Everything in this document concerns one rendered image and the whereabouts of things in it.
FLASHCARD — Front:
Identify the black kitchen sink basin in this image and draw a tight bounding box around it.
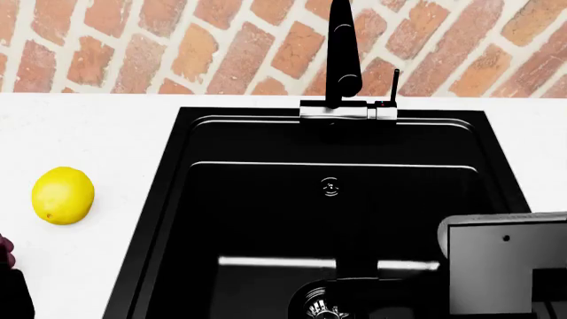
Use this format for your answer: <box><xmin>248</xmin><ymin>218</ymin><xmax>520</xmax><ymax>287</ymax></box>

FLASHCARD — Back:
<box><xmin>102</xmin><ymin>106</ymin><xmax>533</xmax><ymax>319</ymax></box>

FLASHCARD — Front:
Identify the round sink overflow cap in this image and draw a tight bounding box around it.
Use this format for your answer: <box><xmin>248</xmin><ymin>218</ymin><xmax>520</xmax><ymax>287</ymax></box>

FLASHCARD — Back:
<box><xmin>320</xmin><ymin>176</ymin><xmax>342</xmax><ymax>198</ymax></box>

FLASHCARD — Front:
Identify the chrome sink drain strainer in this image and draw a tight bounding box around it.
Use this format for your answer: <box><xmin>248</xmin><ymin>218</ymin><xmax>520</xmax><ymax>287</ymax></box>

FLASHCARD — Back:
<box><xmin>287</xmin><ymin>278</ymin><xmax>355</xmax><ymax>319</ymax></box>

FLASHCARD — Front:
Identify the black kitchen faucet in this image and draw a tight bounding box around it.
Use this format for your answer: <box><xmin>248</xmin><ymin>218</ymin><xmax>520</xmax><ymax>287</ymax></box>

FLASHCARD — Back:
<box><xmin>299</xmin><ymin>0</ymin><xmax>401</xmax><ymax>125</ymax></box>

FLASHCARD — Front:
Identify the yellow lemon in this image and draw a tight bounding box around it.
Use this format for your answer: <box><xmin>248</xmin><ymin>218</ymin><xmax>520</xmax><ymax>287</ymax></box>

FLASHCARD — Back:
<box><xmin>30</xmin><ymin>166</ymin><xmax>96</xmax><ymax>226</ymax></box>

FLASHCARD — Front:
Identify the dark purple round vegetable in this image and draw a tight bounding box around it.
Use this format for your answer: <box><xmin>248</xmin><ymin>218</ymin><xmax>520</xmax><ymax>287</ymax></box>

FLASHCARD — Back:
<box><xmin>0</xmin><ymin>233</ymin><xmax>17</xmax><ymax>269</ymax></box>

